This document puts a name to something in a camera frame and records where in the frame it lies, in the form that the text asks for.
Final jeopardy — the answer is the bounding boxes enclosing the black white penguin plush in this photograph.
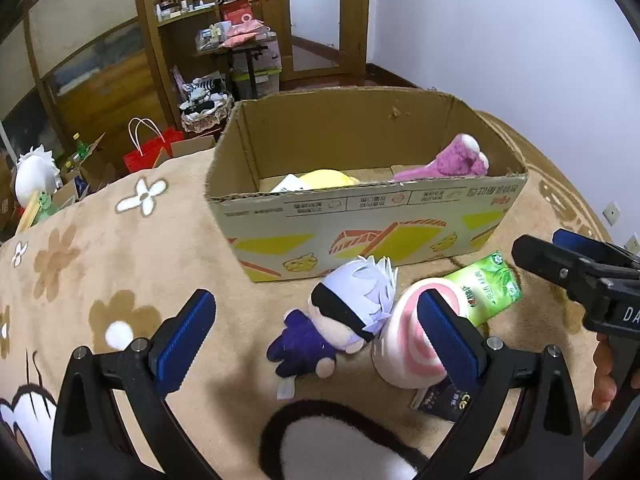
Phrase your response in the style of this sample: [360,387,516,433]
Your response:
[259,400,428,480]

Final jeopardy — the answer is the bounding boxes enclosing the yellow plush toy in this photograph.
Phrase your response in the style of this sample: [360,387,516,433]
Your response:
[299,169,360,190]

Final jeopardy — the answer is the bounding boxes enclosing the clear plastic storage bin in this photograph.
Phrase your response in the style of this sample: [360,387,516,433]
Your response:
[233,68,281,100]

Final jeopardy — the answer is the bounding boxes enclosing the beige floral blanket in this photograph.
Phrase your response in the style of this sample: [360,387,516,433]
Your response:
[1,113,611,479]

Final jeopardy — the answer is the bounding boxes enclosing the green tissue pack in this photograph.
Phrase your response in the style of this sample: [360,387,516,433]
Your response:
[446,252,522,326]

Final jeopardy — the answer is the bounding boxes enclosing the green glass bottle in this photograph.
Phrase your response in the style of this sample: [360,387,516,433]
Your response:
[73,132,90,160]

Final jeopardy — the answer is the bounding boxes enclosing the wooden door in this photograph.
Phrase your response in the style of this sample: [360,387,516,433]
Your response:
[254,0,369,84]

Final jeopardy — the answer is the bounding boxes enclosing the pink swirl plush roll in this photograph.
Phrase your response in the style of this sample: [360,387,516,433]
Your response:
[372,278,470,389]

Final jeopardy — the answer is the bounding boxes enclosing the person right hand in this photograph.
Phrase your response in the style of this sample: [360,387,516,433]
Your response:
[591,334,617,411]

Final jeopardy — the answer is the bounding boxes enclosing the white round plush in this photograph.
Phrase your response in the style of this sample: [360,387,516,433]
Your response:
[14,144,62,208]

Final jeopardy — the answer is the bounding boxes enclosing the wooden wardrobe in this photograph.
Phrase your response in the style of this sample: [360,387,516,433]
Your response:
[1,0,216,164]

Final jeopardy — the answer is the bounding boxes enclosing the red paper bag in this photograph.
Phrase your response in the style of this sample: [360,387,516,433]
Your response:
[124,117,186,174]

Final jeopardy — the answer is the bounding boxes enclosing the white-haired purple plush doll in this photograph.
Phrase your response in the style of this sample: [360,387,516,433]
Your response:
[266,256,398,379]

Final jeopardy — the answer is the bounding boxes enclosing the red gift box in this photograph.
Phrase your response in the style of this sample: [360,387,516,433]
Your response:
[219,0,254,25]

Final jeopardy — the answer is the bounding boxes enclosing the cardboard storage box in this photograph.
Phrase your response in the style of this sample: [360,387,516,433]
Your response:
[205,87,527,283]

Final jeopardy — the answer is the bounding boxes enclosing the small black side table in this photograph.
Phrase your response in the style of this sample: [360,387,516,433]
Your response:
[193,32,282,100]

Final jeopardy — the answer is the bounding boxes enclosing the pink plush bear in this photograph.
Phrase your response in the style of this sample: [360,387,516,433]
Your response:
[393,133,489,182]

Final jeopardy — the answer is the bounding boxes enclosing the wicker basket with toys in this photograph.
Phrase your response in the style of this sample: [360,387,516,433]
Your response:
[179,72,234,134]

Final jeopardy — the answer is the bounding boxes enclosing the green frog toy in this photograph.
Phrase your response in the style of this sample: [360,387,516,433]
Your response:
[32,192,60,226]

